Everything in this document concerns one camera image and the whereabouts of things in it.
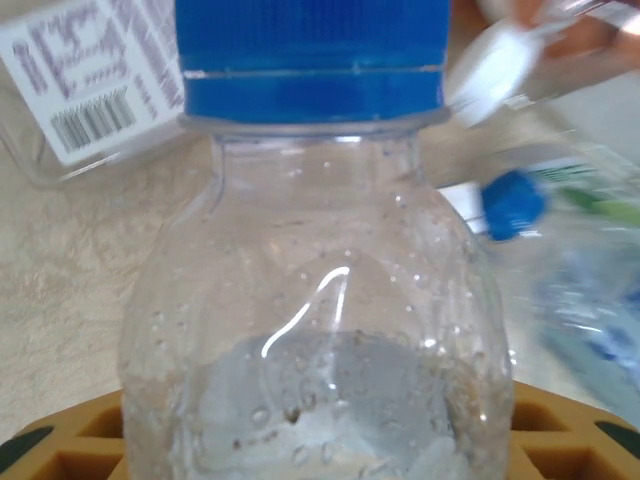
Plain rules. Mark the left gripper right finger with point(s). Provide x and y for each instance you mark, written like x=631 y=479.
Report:
x=575 y=440

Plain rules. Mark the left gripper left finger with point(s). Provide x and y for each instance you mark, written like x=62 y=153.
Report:
x=60 y=450

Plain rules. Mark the clear bottle blue text label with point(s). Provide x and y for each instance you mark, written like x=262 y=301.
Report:
x=515 y=205

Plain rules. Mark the rectangular bottle purple white label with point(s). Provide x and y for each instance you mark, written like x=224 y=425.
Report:
x=75 y=75

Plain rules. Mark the clear bottle white cap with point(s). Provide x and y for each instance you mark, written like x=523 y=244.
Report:
x=490 y=70

